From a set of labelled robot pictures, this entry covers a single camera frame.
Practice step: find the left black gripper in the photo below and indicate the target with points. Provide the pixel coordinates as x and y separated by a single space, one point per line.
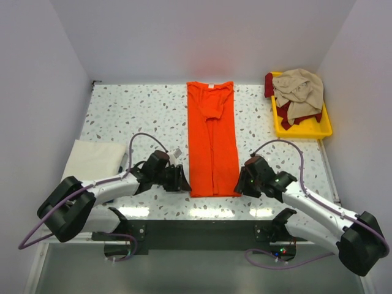
179 173

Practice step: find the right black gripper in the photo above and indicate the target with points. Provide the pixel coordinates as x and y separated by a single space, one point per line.
241 185

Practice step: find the orange t shirt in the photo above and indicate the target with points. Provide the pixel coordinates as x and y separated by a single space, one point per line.
213 153

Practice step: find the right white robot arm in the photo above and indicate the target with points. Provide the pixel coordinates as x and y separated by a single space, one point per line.
356 239

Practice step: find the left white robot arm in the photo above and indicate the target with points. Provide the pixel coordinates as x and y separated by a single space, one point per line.
68 210

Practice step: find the dark red t shirt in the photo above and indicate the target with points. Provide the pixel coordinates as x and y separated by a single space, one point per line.
282 111

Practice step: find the yellow plastic tray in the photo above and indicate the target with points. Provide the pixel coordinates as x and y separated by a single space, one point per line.
308 129

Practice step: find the folded cream t shirt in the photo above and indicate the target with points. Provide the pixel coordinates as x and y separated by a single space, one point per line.
91 161

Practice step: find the beige t shirt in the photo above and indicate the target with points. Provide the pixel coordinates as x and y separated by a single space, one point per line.
303 88

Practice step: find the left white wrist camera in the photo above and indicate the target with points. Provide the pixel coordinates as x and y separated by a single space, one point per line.
174 154

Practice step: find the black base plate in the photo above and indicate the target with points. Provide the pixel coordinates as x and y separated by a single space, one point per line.
143 236

